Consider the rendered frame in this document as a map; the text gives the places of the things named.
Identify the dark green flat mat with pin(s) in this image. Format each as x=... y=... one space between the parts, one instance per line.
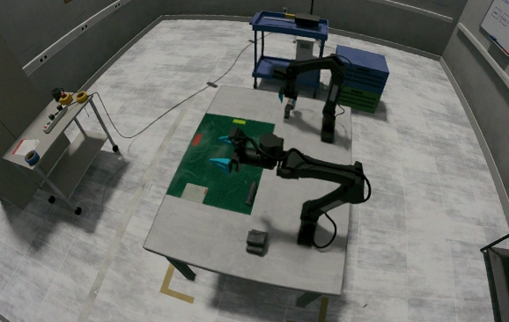
x=198 y=180

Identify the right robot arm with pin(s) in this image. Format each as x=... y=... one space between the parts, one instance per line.
x=338 y=75

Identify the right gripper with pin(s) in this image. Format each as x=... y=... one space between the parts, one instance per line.
x=288 y=93

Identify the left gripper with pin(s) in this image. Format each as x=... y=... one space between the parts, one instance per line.
x=242 y=155

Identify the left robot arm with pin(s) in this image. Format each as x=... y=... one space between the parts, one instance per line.
x=352 y=189

